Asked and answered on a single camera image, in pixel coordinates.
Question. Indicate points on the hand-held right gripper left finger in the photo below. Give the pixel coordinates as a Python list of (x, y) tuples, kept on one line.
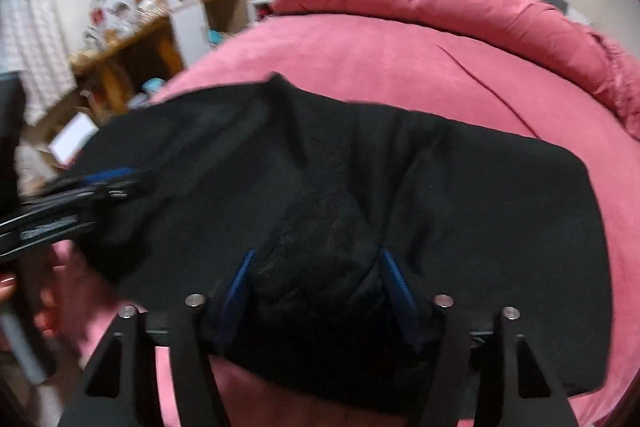
[(235, 297)]

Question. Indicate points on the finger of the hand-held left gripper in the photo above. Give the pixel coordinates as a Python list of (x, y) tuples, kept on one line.
[(107, 174), (110, 196)]

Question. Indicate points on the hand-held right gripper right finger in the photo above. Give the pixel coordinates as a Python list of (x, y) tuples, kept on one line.
[(400, 297)]

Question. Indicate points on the black pants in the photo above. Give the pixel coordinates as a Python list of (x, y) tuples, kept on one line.
[(450, 217)]

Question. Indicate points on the person's left hand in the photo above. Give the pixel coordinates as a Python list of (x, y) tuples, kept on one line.
[(46, 307)]

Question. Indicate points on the white mug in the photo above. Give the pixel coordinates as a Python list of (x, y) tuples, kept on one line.
[(152, 86)]

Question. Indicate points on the wooden desk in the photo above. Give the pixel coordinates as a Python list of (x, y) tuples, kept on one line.
[(130, 42)]

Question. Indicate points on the white textured curtain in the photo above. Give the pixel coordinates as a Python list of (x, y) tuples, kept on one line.
[(35, 47)]

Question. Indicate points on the white and red box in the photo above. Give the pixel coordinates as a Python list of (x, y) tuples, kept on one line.
[(114, 4)]

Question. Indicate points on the wooden cabinet with white door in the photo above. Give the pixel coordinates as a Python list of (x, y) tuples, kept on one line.
[(192, 27)]

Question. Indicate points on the teal bowl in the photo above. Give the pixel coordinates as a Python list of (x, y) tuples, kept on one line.
[(215, 37)]

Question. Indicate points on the pink bed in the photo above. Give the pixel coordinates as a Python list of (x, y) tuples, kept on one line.
[(390, 77)]

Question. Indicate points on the white nightstand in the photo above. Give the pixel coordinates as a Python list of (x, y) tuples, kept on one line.
[(261, 9)]

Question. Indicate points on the pink ruffled pillow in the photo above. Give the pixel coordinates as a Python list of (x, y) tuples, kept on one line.
[(620, 77)]

